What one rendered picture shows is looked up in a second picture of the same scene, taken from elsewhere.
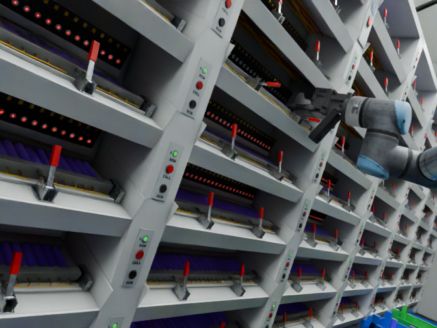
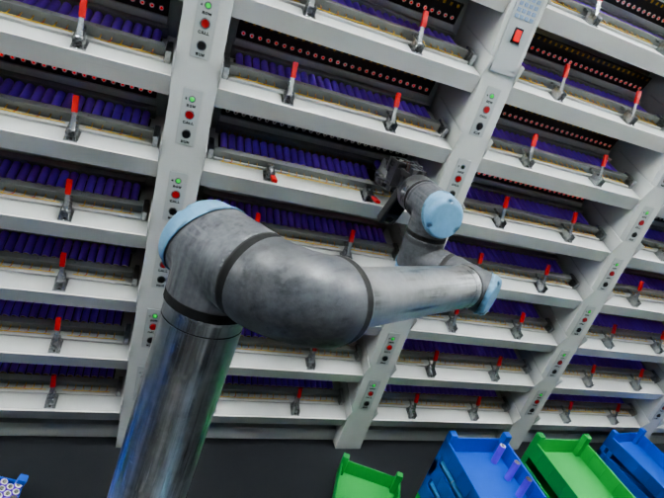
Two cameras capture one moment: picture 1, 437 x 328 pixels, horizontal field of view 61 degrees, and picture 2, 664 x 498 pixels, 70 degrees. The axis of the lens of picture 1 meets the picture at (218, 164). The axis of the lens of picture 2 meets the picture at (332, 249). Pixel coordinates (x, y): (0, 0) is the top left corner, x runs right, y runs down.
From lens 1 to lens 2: 0.95 m
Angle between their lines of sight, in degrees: 38
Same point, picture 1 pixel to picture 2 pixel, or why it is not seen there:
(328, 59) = (456, 99)
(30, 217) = (50, 299)
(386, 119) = (416, 217)
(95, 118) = (79, 235)
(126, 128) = (110, 238)
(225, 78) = (214, 179)
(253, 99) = (267, 190)
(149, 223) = (156, 304)
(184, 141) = not seen: hidden behind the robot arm
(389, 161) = not seen: hidden behind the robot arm
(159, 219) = not seen: hidden behind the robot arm
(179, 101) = (156, 210)
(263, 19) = (257, 109)
